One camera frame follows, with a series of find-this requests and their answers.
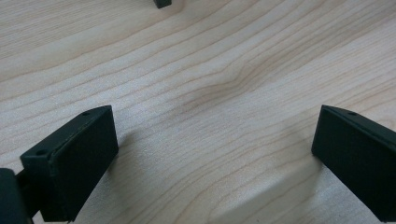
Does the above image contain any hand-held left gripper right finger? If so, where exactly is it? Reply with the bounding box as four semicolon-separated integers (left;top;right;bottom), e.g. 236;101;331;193
311;105;396;223

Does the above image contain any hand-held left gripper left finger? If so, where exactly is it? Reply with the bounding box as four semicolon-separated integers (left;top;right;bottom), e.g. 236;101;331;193
20;105;120;223

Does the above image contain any black two-tier metal rack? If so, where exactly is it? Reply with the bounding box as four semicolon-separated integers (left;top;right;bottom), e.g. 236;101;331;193
152;0;173;9

